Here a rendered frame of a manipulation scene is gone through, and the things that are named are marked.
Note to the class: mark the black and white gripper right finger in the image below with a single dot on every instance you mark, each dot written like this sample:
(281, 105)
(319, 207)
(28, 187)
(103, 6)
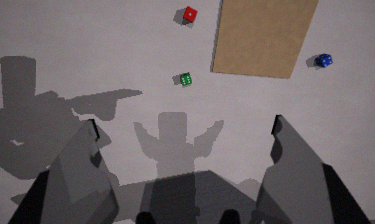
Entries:
(300, 188)

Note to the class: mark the tan mat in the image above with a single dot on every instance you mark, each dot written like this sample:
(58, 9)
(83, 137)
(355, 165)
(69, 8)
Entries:
(261, 37)

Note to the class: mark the blue die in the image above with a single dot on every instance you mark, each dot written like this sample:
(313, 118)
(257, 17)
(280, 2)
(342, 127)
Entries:
(323, 60)

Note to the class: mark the green die with white pips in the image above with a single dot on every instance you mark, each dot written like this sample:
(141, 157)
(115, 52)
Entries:
(186, 79)

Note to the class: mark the red die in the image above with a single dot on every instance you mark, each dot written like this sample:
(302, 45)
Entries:
(190, 14)

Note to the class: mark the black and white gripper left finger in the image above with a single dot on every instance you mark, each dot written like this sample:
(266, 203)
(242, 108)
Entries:
(72, 190)

